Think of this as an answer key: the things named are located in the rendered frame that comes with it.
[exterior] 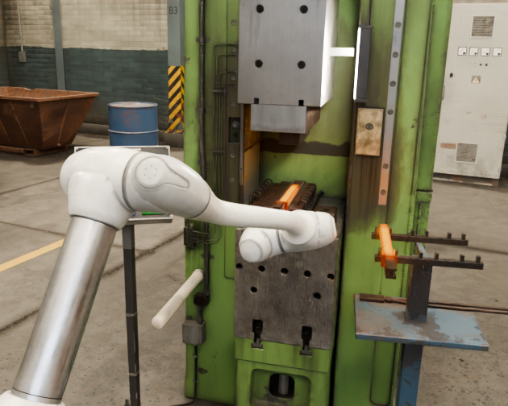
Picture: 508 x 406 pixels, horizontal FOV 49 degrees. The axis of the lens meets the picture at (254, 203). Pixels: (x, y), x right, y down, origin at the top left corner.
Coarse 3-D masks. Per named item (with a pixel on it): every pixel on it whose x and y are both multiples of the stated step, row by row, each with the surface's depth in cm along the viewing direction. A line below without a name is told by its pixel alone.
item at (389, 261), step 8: (384, 224) 192; (384, 232) 183; (384, 240) 176; (384, 248) 169; (392, 248) 169; (384, 256) 161; (392, 256) 160; (384, 264) 161; (392, 264) 155; (392, 272) 152
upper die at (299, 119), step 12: (252, 108) 197; (264, 108) 196; (276, 108) 195; (288, 108) 194; (300, 108) 193; (312, 108) 208; (252, 120) 198; (264, 120) 197; (276, 120) 196; (288, 120) 195; (300, 120) 194; (312, 120) 211; (288, 132) 197; (300, 132) 196
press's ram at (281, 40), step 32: (256, 0) 187; (288, 0) 185; (320, 0) 183; (256, 32) 190; (288, 32) 188; (320, 32) 185; (256, 64) 193; (288, 64) 190; (320, 64) 188; (256, 96) 196; (288, 96) 193; (320, 96) 191
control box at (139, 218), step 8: (152, 152) 204; (160, 152) 204; (168, 152) 205; (136, 216) 197; (144, 216) 198; (152, 216) 198; (160, 216) 199; (168, 216) 199; (128, 224) 202; (136, 224) 204
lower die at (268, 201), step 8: (272, 184) 243; (280, 184) 239; (288, 184) 239; (304, 184) 239; (272, 192) 231; (280, 192) 227; (296, 192) 224; (264, 200) 218; (272, 200) 215; (296, 200) 215; (304, 200) 215; (288, 208) 204; (296, 208) 204; (304, 208) 210
